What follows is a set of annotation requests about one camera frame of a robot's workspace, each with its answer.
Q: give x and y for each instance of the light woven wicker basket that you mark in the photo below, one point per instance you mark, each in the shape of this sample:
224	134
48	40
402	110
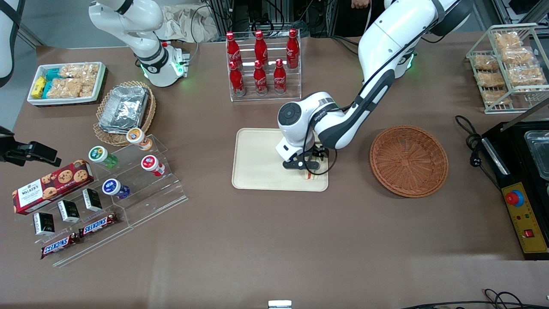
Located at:
148	116

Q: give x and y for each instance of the crumpled beige paper bag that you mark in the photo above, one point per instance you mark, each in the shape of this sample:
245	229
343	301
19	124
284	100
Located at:
188	23

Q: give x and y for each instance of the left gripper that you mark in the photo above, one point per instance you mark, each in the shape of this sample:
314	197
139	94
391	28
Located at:
319	152

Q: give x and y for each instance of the clear plastic container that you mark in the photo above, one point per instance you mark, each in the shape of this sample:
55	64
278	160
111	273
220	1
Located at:
538	154

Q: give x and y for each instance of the yellow snack pack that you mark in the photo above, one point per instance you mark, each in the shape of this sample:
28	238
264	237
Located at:
38	87

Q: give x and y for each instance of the round brown wicker basket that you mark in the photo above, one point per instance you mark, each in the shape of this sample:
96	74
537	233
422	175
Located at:
407	163

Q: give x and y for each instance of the clear acrylic bottle rack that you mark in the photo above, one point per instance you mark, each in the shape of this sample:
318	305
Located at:
266	98

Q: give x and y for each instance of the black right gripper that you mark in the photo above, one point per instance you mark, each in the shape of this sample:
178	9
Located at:
12	153

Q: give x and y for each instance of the cream plastic tray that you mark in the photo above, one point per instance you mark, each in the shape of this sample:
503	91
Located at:
257	159

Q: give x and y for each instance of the small white metal object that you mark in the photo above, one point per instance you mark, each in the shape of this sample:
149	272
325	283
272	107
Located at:
279	304

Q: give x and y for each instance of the clear acrylic stepped bottle stand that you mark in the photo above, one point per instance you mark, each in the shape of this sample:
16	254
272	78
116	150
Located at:
150	197

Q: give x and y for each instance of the red emergency stop button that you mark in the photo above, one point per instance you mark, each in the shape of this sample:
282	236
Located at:
514	198

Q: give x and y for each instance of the triangular white bread sandwich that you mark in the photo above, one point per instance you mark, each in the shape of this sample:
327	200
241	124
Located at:
311	174

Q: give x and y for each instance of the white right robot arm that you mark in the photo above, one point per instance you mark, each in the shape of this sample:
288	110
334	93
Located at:
148	64

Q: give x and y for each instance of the red lid small bottle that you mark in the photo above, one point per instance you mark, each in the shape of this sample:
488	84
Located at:
152	165

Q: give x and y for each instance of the red cola bottle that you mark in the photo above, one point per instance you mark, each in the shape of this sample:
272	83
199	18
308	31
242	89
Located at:
236	81
292	49
260	47
260	80
233	49
279	79

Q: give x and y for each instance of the red Walkers cookie box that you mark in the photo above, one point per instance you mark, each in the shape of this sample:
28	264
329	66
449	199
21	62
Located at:
51	186

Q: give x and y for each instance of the clear acrylic stepped snack stand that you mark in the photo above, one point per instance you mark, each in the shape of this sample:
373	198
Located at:
92	244

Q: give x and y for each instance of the small black box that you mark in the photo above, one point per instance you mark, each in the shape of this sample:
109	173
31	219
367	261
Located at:
92	200
43	223
68	210

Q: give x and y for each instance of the clear bag rice crackers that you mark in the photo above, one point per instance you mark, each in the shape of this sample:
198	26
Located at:
64	88
79	71
88	88

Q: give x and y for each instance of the orange lid small bottle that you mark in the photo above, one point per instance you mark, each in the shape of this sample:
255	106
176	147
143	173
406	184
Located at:
138	137

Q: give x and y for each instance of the teal snack pack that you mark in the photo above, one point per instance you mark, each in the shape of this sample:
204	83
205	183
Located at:
47	90
53	74

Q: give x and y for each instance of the green lid small bottle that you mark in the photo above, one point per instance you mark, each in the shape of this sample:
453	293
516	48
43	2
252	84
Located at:
102	156

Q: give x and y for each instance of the Snickers chocolate bar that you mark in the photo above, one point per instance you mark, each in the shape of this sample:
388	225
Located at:
60	245
98	224

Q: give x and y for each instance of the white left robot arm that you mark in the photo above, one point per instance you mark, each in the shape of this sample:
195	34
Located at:
386	38

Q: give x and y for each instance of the white rectangular snack bin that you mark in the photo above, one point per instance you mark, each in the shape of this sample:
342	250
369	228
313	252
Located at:
101	81

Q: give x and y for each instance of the blue lid small bottle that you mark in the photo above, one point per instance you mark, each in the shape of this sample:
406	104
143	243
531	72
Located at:
115	188

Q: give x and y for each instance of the bare person hand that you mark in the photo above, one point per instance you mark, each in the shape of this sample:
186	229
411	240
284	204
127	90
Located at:
360	3

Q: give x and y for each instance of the stack of foil trays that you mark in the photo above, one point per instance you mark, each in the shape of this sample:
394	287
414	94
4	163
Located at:
124	109

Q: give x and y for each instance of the black yellow control box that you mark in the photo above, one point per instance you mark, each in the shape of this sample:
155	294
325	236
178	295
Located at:
525	223

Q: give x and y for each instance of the grey metal bar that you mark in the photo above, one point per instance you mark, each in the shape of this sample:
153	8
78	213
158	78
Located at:
525	115

